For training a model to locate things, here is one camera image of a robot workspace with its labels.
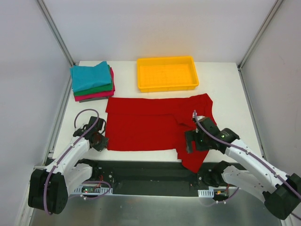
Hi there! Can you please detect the red t shirt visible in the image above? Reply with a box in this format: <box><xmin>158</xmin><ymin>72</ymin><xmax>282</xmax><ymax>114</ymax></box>
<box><xmin>105</xmin><ymin>94</ymin><xmax>213</xmax><ymax>173</ymax></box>

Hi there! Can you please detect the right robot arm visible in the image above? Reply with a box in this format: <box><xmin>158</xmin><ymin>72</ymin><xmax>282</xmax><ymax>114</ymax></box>
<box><xmin>185</xmin><ymin>113</ymin><xmax>301</xmax><ymax>220</ymax></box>

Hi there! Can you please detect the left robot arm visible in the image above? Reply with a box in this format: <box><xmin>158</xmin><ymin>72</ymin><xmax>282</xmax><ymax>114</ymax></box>
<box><xmin>28</xmin><ymin>116</ymin><xmax>108</xmax><ymax>214</ymax></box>

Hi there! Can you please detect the folded grey t shirt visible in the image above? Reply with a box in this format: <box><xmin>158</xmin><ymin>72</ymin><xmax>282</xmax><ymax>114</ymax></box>
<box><xmin>79</xmin><ymin>96</ymin><xmax>112</xmax><ymax>103</ymax></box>

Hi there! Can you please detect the folded magenta t shirt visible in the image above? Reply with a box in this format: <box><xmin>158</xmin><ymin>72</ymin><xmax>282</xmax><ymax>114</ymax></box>
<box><xmin>74</xmin><ymin>69</ymin><xmax>115</xmax><ymax>101</ymax></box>

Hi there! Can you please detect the folded green t shirt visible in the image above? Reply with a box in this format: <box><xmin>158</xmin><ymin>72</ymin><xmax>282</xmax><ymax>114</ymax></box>
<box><xmin>73</xmin><ymin>66</ymin><xmax>114</xmax><ymax>97</ymax></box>

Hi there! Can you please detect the folded teal t shirt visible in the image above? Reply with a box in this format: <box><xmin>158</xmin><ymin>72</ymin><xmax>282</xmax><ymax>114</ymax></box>
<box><xmin>70</xmin><ymin>61</ymin><xmax>112</xmax><ymax>92</ymax></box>

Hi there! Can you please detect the yellow plastic bin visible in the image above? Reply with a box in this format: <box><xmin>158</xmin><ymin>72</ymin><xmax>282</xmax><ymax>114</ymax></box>
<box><xmin>136</xmin><ymin>56</ymin><xmax>199</xmax><ymax>93</ymax></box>

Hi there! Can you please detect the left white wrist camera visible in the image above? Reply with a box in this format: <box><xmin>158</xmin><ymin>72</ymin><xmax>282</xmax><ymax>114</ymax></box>
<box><xmin>75</xmin><ymin>123</ymin><xmax>85</xmax><ymax>130</ymax></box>

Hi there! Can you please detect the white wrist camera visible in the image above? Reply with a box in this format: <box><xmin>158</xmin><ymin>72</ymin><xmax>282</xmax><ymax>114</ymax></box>
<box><xmin>75</xmin><ymin>123</ymin><xmax>85</xmax><ymax>130</ymax></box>
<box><xmin>192</xmin><ymin>113</ymin><xmax>204</xmax><ymax>121</ymax></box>

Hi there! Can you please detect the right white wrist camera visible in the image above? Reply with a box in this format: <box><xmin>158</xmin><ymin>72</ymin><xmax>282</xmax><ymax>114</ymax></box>
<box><xmin>192</xmin><ymin>113</ymin><xmax>204</xmax><ymax>121</ymax></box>

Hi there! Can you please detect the right white cable duct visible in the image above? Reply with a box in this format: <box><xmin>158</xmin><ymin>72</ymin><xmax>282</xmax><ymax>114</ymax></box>
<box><xmin>198</xmin><ymin>189</ymin><xmax>214</xmax><ymax>198</ymax></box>

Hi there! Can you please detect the white cable duct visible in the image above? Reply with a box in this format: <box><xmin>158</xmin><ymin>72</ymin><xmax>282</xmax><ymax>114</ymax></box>
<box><xmin>198</xmin><ymin>189</ymin><xmax>214</xmax><ymax>198</ymax></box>
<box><xmin>72</xmin><ymin>186</ymin><xmax>113</xmax><ymax>195</ymax></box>

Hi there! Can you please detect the left white cable duct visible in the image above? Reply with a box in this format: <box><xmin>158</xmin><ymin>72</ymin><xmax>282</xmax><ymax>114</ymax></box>
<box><xmin>72</xmin><ymin>186</ymin><xmax>113</xmax><ymax>195</ymax></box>

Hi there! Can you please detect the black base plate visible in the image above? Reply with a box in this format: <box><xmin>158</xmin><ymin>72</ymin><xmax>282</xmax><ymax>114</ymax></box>
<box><xmin>79</xmin><ymin>159</ymin><xmax>216</xmax><ymax>197</ymax></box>

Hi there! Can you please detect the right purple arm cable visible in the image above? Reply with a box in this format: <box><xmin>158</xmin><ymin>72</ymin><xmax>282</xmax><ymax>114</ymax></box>
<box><xmin>193</xmin><ymin>109</ymin><xmax>301</xmax><ymax>219</ymax></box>

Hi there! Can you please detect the right aluminium frame post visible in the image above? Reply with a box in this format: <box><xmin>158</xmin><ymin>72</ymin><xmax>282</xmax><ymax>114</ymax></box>
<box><xmin>237</xmin><ymin>0</ymin><xmax>285</xmax><ymax>69</ymax></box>

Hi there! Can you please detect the aluminium frame post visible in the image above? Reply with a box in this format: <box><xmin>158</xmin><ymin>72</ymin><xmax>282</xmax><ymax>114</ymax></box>
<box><xmin>36</xmin><ymin>0</ymin><xmax>76</xmax><ymax>66</ymax></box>
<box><xmin>237</xmin><ymin>0</ymin><xmax>285</xmax><ymax>69</ymax></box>

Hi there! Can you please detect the left aluminium frame post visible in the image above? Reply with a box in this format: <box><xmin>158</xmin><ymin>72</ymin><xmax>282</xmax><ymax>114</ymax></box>
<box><xmin>36</xmin><ymin>0</ymin><xmax>76</xmax><ymax>66</ymax></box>

